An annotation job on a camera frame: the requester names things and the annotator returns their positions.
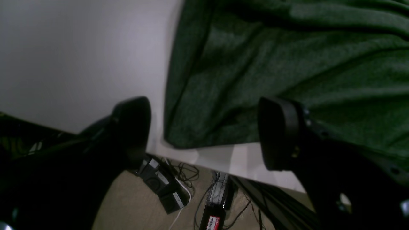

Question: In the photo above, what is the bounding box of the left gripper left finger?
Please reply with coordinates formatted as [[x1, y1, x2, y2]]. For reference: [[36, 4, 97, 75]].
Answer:
[[0, 96, 151, 230]]

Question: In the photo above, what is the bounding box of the black device with red label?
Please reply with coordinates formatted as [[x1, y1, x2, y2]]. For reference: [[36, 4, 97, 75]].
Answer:
[[195, 171, 238, 230]]

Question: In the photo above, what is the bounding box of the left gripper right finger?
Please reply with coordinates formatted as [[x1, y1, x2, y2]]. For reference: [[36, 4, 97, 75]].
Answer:
[[258, 97, 409, 230]]

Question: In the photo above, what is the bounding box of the dark green t-shirt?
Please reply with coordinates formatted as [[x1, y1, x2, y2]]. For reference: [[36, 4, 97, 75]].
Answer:
[[163, 0, 409, 161]]

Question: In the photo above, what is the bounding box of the black power adapter on floor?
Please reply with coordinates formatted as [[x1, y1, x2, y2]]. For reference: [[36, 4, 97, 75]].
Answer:
[[138, 155, 189, 214]]

